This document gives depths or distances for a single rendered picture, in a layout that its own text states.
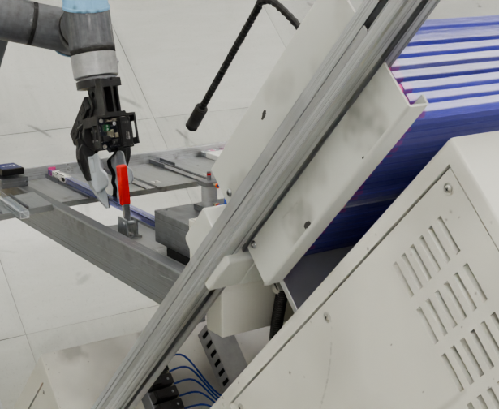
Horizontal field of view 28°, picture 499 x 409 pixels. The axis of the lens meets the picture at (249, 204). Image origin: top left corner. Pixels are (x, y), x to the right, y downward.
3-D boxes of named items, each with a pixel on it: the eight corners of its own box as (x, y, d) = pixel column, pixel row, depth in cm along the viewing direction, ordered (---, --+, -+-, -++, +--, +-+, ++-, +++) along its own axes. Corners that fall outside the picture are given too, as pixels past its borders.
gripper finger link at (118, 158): (129, 205, 167) (117, 150, 167) (113, 207, 172) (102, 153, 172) (145, 201, 169) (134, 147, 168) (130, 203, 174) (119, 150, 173)
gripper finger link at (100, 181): (103, 208, 165) (97, 152, 165) (88, 210, 170) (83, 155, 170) (121, 207, 166) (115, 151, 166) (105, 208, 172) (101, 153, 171)
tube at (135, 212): (48, 174, 192) (48, 169, 191) (55, 174, 192) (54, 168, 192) (180, 240, 151) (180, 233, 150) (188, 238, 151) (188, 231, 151)
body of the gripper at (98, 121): (99, 152, 163) (88, 77, 163) (79, 157, 170) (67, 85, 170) (142, 147, 167) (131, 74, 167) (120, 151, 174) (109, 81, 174)
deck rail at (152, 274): (0, 208, 189) (-3, 176, 188) (10, 207, 190) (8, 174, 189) (192, 325, 131) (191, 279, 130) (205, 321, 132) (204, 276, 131)
